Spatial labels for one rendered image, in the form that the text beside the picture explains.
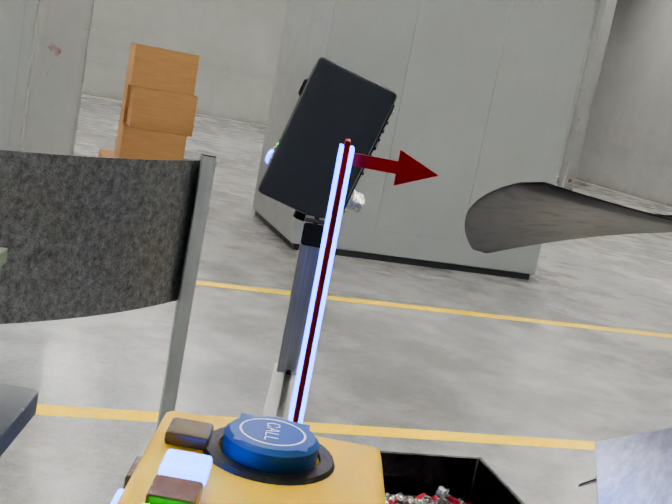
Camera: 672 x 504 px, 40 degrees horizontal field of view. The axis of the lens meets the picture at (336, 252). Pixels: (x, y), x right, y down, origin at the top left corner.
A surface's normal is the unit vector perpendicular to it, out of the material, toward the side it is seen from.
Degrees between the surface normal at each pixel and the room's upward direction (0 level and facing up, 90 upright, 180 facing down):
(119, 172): 90
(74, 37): 90
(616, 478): 55
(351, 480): 0
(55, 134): 90
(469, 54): 90
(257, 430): 0
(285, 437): 0
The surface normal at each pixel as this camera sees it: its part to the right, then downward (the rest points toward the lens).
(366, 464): 0.18, -0.97
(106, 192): 0.79, 0.25
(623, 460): -0.56, -0.59
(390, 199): 0.29, 0.22
